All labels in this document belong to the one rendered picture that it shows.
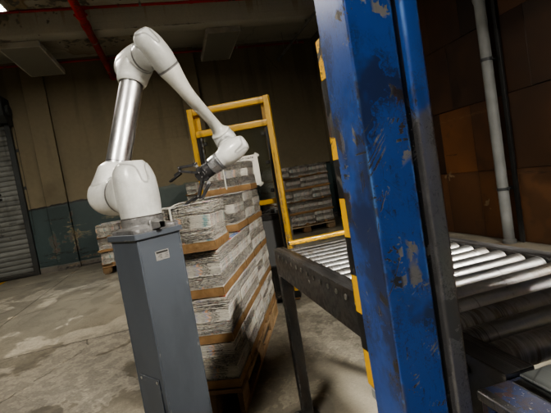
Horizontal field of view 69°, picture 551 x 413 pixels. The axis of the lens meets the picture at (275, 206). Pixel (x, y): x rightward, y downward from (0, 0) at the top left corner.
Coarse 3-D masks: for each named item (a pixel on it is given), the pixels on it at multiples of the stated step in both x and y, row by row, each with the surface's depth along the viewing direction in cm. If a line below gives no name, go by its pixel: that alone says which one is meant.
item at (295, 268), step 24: (288, 264) 163; (312, 264) 140; (312, 288) 135; (336, 288) 113; (336, 312) 117; (360, 336) 102; (480, 360) 60; (504, 360) 58; (480, 384) 60; (480, 408) 61
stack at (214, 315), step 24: (240, 240) 244; (192, 264) 193; (216, 264) 192; (240, 264) 233; (192, 288) 194; (240, 288) 223; (264, 288) 295; (216, 312) 194; (240, 312) 216; (264, 312) 282; (240, 336) 210; (216, 360) 196; (240, 360) 203; (216, 408) 198; (240, 408) 197
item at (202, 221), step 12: (192, 204) 187; (204, 204) 186; (216, 204) 201; (180, 216) 188; (192, 216) 187; (204, 216) 186; (216, 216) 199; (192, 228) 188; (204, 228) 187; (216, 228) 197; (192, 240) 188; (204, 240) 188; (192, 252) 189
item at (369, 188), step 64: (320, 0) 44; (384, 0) 40; (384, 64) 40; (384, 128) 40; (384, 192) 40; (384, 256) 40; (448, 256) 42; (384, 320) 42; (448, 320) 42; (384, 384) 45; (448, 384) 43
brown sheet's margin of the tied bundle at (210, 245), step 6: (228, 234) 214; (216, 240) 190; (222, 240) 200; (186, 246) 188; (192, 246) 188; (198, 246) 188; (204, 246) 187; (210, 246) 187; (216, 246) 189; (186, 252) 189
